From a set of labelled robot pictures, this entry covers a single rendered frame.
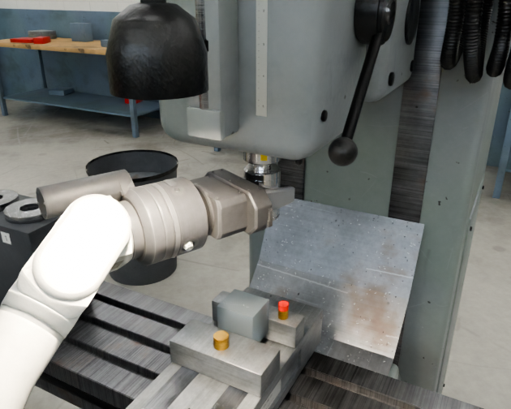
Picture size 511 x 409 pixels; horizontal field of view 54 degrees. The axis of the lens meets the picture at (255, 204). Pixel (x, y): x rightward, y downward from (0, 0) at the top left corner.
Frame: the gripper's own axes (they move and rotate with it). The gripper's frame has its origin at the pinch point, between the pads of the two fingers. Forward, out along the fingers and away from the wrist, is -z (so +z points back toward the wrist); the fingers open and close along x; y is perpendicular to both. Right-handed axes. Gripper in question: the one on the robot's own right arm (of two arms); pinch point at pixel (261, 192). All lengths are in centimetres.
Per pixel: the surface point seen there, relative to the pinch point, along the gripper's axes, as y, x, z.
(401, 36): -18.7, -3.8, -20.1
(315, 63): -17.9, -11.9, 3.0
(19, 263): 21, 40, 24
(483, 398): 122, 16, -125
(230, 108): -13.4, -6.4, 9.2
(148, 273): 116, 170, -57
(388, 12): -22.2, -10.3, -8.8
